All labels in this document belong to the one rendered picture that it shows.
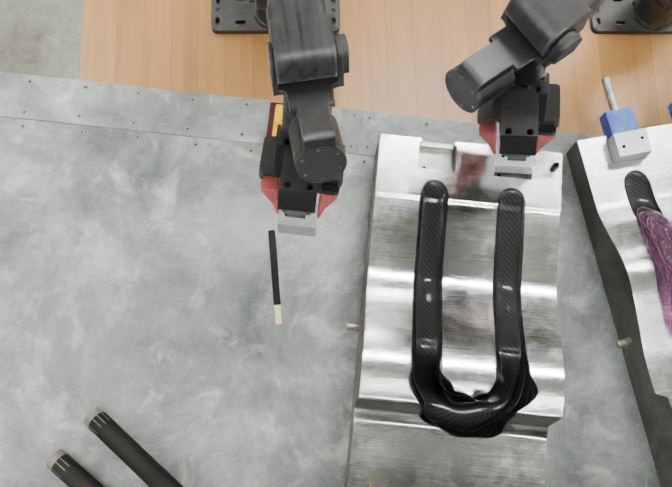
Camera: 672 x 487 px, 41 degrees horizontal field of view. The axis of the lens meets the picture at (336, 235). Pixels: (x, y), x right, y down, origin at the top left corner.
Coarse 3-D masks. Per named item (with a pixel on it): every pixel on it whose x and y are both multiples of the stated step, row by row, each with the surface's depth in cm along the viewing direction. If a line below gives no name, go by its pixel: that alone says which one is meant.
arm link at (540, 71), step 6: (528, 66) 104; (534, 66) 105; (540, 66) 105; (516, 72) 106; (522, 72) 105; (528, 72) 105; (534, 72) 106; (540, 72) 106; (516, 78) 106; (522, 78) 106; (528, 78) 106; (534, 78) 106; (540, 78) 107; (516, 84) 107; (522, 84) 107; (528, 84) 107
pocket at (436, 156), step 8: (424, 144) 127; (432, 144) 127; (440, 144) 127; (448, 144) 127; (424, 152) 128; (432, 152) 128; (440, 152) 128; (448, 152) 128; (456, 152) 125; (424, 160) 128; (432, 160) 128; (440, 160) 128; (448, 160) 128; (432, 168) 127; (440, 168) 127; (448, 168) 127
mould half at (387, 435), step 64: (384, 192) 123; (448, 192) 124; (384, 256) 122; (448, 256) 122; (384, 320) 116; (448, 320) 117; (384, 384) 112; (384, 448) 117; (448, 448) 118; (512, 448) 118
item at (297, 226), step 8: (280, 216) 114; (312, 216) 115; (280, 224) 114; (288, 224) 114; (296, 224) 114; (304, 224) 114; (312, 224) 114; (280, 232) 119; (288, 232) 118; (296, 232) 118; (304, 232) 117; (312, 232) 117
